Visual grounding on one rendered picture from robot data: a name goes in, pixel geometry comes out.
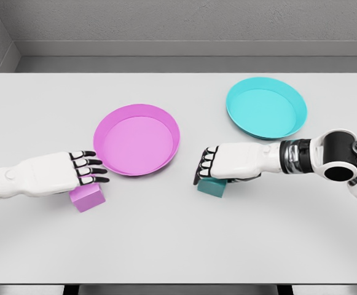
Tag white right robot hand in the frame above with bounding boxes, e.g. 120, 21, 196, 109
193, 143, 264, 186

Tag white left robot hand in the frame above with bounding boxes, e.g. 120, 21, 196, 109
23, 150, 110, 197

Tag teal cube block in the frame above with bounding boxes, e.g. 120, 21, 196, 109
197, 176, 227, 199

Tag pink cube block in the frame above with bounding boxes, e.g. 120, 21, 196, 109
68, 183, 106, 214

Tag cyan round plate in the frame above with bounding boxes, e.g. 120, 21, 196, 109
226, 77, 308, 141

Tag pink round plate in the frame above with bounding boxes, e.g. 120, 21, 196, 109
92, 104, 181, 178

